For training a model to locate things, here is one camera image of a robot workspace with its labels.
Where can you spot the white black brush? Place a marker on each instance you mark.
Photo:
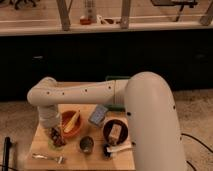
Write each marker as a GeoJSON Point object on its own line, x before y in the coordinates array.
{"type": "Point", "coordinates": [108, 150]}

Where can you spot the green plastic cup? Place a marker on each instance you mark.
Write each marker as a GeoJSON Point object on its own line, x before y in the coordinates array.
{"type": "Point", "coordinates": [52, 146]}

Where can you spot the red object on shelf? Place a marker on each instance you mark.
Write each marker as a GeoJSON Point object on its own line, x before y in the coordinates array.
{"type": "Point", "coordinates": [84, 21]}

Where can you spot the green tray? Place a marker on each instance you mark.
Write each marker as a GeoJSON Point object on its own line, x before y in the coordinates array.
{"type": "Point", "coordinates": [115, 107]}

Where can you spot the white bottle on shelf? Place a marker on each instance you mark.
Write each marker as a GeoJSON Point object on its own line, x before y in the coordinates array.
{"type": "Point", "coordinates": [90, 10]}

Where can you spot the yellow banana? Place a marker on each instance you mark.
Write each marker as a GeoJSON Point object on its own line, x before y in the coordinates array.
{"type": "Point", "coordinates": [70, 125]}

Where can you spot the dark brown bowl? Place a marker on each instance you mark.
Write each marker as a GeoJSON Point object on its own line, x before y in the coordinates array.
{"type": "Point", "coordinates": [124, 131]}

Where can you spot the tan block in bowl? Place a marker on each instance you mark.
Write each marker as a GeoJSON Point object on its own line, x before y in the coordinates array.
{"type": "Point", "coordinates": [114, 133]}

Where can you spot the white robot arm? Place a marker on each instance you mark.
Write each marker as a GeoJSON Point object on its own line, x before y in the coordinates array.
{"type": "Point", "coordinates": [149, 106]}

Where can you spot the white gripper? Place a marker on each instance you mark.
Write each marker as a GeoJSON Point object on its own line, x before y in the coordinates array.
{"type": "Point", "coordinates": [49, 116]}

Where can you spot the silver fork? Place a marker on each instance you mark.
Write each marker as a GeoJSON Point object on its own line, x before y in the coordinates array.
{"type": "Point", "coordinates": [59, 159]}

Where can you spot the black post at left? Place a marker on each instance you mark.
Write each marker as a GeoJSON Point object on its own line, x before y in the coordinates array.
{"type": "Point", "coordinates": [6, 152]}

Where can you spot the blue grey sponge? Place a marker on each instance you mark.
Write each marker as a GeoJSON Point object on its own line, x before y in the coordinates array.
{"type": "Point", "coordinates": [98, 115]}

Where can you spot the orange bowl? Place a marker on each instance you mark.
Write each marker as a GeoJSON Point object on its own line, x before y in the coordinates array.
{"type": "Point", "coordinates": [66, 116]}

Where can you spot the small metal cup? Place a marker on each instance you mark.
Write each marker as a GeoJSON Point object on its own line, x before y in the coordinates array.
{"type": "Point", "coordinates": [87, 144]}

